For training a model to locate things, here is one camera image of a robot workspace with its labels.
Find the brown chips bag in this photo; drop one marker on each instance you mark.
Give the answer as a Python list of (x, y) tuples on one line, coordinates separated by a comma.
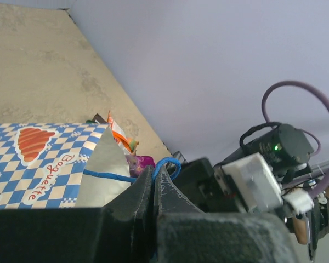
[(98, 119)]

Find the magenta snack bag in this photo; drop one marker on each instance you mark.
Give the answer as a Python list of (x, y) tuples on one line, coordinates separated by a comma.
[(138, 163)]

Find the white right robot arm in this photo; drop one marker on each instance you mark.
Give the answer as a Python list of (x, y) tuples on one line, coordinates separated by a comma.
[(285, 149)]

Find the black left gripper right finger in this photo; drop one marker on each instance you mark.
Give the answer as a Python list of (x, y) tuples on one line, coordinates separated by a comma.
[(186, 234)]

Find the orange snack bag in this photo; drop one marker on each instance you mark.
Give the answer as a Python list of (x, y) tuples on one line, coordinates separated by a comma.
[(128, 145)]

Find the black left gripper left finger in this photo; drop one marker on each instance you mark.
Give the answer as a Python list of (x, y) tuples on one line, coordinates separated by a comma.
[(120, 231)]

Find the blue checkered paper bag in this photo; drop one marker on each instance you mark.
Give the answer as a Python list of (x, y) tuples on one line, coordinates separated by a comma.
[(60, 165)]

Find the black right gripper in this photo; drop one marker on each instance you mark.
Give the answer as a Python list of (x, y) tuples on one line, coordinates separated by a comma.
[(206, 190)]

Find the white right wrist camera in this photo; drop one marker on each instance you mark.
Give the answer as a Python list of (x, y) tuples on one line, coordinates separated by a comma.
[(259, 189)]

